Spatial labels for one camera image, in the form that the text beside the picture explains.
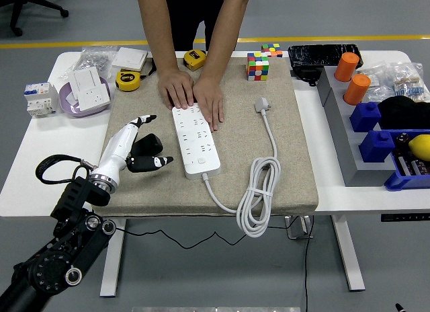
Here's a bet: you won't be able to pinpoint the square yellow tape measure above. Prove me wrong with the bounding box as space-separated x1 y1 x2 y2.
183 49 207 72

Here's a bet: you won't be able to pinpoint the white flat box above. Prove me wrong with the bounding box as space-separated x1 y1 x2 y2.
110 46 149 71

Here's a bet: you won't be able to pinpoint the black office chair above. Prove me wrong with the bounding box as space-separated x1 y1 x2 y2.
0 0 70 37

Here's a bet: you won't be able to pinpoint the thin black cable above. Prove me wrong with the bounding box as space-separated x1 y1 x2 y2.
97 214 290 251

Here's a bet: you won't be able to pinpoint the metal bracket under table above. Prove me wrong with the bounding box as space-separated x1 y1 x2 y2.
284 216 314 240

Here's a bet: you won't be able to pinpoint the small black box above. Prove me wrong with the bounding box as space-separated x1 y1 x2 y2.
290 66 322 87

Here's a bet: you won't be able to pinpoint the person's right hand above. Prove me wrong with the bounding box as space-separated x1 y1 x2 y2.
157 69 195 110

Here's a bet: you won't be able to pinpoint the black cloth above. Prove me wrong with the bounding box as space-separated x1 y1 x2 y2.
377 95 430 130

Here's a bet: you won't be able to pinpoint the grey stepped stand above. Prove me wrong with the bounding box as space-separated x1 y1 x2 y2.
317 65 397 188

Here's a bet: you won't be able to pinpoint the blue plastic bin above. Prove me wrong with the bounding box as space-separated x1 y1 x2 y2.
384 129 430 192

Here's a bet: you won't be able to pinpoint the white switch panel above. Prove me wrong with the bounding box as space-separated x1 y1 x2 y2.
69 67 101 101

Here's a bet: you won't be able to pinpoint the dark components in bin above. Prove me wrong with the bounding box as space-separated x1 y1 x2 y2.
394 132 430 177

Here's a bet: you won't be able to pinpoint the hanging black cable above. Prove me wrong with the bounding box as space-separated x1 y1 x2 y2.
303 216 315 312

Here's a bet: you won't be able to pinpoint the black table control panel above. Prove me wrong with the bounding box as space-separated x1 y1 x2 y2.
380 213 430 223

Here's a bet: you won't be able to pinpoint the person's left hand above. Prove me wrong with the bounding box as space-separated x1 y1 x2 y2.
192 77 225 131

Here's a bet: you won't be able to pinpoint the grey-brown mat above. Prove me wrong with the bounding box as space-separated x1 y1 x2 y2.
91 56 319 218

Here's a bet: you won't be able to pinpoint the person's torso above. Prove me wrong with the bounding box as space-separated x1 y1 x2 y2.
163 0 243 52

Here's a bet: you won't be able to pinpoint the white power cord with plug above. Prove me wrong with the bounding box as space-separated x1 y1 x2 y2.
200 96 282 239

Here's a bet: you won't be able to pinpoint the purple bowl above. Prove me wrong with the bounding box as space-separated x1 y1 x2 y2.
58 77 112 118

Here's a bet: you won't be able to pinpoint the white table leg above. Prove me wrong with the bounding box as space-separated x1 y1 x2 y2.
331 214 366 292
99 217 127 298

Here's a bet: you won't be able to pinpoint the round yellow tape measure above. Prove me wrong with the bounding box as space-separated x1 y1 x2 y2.
115 58 157 92

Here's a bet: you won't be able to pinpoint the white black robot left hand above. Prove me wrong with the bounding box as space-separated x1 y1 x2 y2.
95 114 175 184

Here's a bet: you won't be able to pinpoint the black glossy tray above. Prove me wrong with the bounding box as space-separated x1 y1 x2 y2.
288 44 364 71

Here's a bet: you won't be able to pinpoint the clear bag of parts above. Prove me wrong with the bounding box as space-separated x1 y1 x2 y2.
357 65 397 103

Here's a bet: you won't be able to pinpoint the small rubik's cube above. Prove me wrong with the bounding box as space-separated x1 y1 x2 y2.
261 43 284 59

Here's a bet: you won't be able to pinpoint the white wall socket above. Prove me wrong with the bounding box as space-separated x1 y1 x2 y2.
77 85 112 112

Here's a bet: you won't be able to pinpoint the large rubik's cube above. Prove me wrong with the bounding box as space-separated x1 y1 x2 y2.
246 52 270 81

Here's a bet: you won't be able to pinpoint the yellow lemon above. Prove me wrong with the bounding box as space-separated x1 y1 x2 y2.
407 134 430 162

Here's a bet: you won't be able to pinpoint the blue block with knob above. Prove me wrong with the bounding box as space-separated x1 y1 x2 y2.
349 102 383 133
358 129 396 163

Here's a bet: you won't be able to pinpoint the clear bag of resistors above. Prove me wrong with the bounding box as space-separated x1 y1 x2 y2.
386 61 430 103

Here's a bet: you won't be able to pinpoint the orange cylinder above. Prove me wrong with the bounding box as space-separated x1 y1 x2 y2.
333 52 360 83
343 73 372 106

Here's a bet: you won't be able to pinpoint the clear bag of screws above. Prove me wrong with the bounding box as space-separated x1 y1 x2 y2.
58 45 118 81

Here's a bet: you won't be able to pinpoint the white circuit breaker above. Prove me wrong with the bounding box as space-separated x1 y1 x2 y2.
23 82 60 119

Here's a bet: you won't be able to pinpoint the black power adapter with cord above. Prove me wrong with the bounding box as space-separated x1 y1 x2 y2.
132 133 164 158

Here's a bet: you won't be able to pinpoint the white power strip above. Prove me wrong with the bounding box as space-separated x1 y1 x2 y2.
171 104 222 181

